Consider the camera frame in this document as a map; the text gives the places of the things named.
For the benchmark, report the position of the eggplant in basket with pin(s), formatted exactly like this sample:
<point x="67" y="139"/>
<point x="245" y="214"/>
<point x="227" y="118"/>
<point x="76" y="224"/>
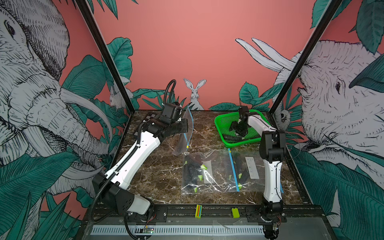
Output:
<point x="232" y="139"/>

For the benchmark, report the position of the clear zip bag blue zipper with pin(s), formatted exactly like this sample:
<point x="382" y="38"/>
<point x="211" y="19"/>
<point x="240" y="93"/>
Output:
<point x="256" y="168"/>

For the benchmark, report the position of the striped colour block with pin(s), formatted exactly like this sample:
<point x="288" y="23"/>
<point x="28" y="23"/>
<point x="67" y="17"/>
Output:
<point x="198" y="213"/>

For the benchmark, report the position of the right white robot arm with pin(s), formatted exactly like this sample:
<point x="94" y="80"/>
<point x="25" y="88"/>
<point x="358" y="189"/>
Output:
<point x="272" y="150"/>

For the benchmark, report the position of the black white checkerboard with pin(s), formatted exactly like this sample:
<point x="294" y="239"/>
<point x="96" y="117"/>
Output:
<point x="149" y="124"/>

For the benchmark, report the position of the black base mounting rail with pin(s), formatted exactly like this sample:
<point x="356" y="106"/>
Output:
<point x="160" y="213"/>

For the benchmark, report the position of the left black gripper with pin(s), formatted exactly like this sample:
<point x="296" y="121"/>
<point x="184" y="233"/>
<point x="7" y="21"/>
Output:
<point x="183" y="122"/>

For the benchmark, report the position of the left black frame post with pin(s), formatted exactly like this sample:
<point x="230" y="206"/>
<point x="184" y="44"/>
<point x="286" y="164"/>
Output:
<point x="103" y="48"/>

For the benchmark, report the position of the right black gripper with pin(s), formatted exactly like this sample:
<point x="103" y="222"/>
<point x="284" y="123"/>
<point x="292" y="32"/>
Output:
<point x="234" y="124"/>

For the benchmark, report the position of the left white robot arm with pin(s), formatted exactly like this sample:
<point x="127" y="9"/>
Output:
<point x="112" y="187"/>

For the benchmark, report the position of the right black frame post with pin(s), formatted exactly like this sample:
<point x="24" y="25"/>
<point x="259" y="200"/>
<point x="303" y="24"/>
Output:
<point x="324" y="21"/>

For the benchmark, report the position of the green small block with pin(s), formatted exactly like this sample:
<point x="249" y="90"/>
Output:
<point x="235" y="213"/>

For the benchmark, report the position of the green plastic basket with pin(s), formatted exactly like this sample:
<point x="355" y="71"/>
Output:
<point x="223" y="122"/>

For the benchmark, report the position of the black frame post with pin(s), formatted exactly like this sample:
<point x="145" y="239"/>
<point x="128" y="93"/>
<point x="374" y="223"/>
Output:
<point x="103" y="48"/>
<point x="324" y="21"/>

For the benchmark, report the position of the white perforated rail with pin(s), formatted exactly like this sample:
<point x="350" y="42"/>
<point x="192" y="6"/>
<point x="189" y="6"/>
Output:
<point x="178" y="230"/>

